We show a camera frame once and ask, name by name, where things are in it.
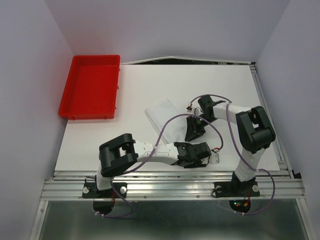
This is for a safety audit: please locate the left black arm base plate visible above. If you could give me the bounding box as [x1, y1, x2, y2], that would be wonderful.
[82, 182, 128, 199]

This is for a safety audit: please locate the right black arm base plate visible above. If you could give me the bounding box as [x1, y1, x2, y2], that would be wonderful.
[211, 181, 261, 198]

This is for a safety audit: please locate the white fabric skirt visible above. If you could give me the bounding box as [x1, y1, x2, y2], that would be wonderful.
[144, 99, 187, 144]

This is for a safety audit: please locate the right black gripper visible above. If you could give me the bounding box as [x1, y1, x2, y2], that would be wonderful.
[184, 113, 215, 142]

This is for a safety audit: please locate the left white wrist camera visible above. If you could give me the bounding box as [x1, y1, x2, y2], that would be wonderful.
[208, 149, 220, 164]

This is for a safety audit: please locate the red plastic tray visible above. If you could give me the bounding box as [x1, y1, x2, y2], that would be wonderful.
[58, 54, 121, 120]

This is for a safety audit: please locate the aluminium front rail frame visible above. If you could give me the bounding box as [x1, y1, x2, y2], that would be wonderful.
[40, 170, 306, 201]

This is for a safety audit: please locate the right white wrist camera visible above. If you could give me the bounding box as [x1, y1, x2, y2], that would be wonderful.
[186, 103, 203, 116]

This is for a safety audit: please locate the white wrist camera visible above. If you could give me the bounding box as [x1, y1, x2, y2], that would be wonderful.
[186, 103, 203, 116]
[208, 149, 220, 164]

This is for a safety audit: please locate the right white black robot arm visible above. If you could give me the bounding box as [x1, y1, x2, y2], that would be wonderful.
[185, 94, 276, 198]

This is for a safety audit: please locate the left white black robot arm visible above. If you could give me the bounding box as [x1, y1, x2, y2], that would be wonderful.
[94, 133, 212, 198]

